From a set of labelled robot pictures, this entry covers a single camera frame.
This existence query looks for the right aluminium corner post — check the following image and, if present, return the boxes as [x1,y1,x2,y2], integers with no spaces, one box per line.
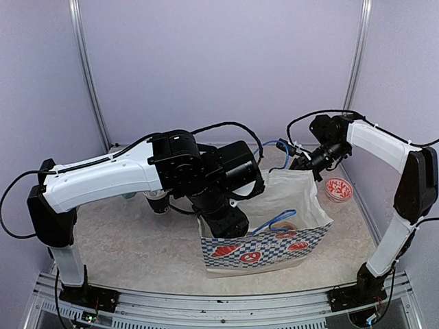
[343,0,373,110]

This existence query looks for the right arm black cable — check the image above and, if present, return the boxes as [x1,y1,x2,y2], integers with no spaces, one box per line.
[286,109,439,155]

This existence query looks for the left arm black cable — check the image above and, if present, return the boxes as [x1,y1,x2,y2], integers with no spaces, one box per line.
[0,121,265,239]

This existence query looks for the red patterned small bowl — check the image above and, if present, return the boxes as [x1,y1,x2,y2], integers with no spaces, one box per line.
[325,178,353,202]

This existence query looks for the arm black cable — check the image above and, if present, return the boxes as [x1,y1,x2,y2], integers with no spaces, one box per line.
[286,109,439,155]
[0,121,265,239]

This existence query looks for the aluminium corner post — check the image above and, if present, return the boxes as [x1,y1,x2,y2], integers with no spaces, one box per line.
[69,0,112,151]
[343,0,373,110]

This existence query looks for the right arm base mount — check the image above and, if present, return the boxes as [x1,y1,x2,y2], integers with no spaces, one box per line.
[327,264,390,312]

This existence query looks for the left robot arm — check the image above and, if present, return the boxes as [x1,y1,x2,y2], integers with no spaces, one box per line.
[27,130,265,305]

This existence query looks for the aluminium front rail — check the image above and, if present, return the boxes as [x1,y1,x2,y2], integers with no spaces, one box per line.
[19,273,426,328]

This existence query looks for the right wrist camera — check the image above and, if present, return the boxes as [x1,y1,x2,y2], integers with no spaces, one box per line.
[275,138,303,157]

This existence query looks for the checkered paper takeout bag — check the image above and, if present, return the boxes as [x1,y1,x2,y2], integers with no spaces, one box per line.
[198,169,333,278]

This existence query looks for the black paper cup with straws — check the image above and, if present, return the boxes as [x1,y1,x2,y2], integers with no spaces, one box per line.
[143,191,169,215]

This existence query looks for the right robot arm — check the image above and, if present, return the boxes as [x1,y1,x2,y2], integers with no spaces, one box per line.
[290,110,438,304]

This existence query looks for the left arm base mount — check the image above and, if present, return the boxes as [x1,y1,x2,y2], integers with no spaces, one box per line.
[59,284,119,313]

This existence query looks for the light blue ceramic mug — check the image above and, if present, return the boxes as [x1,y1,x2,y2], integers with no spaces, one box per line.
[122,193,136,199]

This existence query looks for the left aluminium corner post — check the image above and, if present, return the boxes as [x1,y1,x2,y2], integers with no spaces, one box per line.
[69,0,112,151]

